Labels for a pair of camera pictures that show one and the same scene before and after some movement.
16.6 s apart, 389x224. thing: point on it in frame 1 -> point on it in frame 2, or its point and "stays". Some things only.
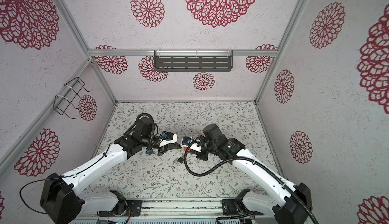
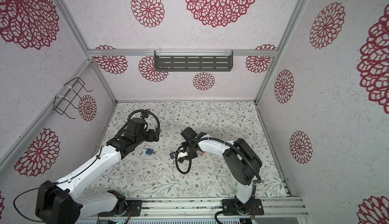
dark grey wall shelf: (193, 60) stays
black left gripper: (165, 148) -> (151, 137)
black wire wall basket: (67, 95) stays
